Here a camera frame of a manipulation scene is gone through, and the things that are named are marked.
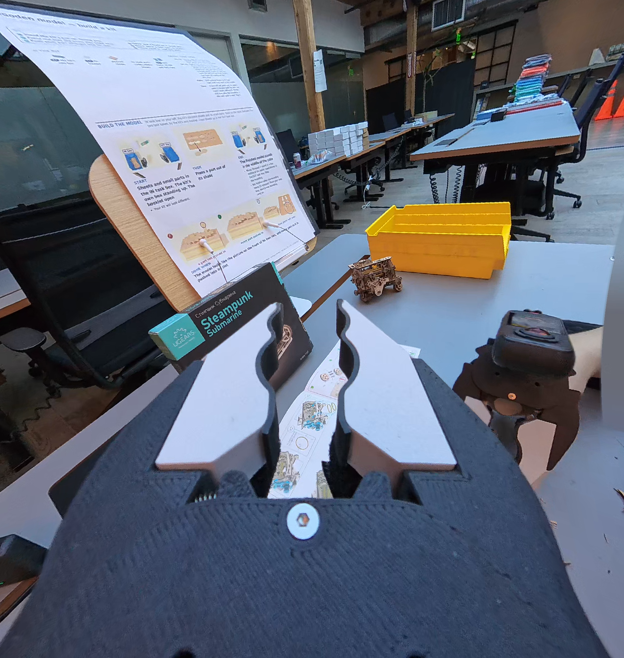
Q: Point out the standing instruction sheet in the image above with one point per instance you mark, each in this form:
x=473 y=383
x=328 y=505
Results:
x=163 y=128

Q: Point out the black flat pad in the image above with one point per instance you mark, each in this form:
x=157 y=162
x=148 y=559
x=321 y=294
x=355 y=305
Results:
x=67 y=491

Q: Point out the black office chair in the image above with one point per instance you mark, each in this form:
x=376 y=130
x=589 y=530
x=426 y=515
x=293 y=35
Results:
x=589 y=128
x=75 y=267

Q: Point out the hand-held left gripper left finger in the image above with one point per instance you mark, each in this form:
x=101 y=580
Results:
x=219 y=411

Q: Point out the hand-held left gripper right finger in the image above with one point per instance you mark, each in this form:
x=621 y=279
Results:
x=394 y=411

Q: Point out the yellow plastic bin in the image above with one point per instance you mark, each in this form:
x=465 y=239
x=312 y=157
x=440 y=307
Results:
x=440 y=252

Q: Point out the person's right forearm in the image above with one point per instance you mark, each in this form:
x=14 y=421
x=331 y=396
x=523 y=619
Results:
x=588 y=360

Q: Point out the stack of white boxes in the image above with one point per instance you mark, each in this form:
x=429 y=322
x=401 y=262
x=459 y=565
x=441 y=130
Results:
x=337 y=140

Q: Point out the black power bank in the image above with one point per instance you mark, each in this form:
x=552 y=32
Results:
x=11 y=560

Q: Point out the wooden model car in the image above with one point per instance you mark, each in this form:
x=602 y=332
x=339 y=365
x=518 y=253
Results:
x=375 y=280

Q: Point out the instruction booklet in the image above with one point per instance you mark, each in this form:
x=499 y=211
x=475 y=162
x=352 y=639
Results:
x=306 y=411

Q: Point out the wooden pillar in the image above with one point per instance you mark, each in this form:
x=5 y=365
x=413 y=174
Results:
x=306 y=51

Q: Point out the wooden document stand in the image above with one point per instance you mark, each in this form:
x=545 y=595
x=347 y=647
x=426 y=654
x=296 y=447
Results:
x=132 y=221

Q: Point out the paper note on pillar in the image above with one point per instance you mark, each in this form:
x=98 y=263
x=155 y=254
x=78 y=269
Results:
x=319 y=71

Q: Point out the long table with wooden edge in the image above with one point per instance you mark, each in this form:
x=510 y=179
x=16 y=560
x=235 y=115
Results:
x=363 y=149

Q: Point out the neighbouring grey desk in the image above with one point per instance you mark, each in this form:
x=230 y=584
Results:
x=3 y=295

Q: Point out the black cardboard box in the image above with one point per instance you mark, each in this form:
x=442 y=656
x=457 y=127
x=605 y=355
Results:
x=229 y=313

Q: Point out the stack of colourful boxes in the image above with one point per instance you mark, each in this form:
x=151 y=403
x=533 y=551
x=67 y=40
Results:
x=532 y=77

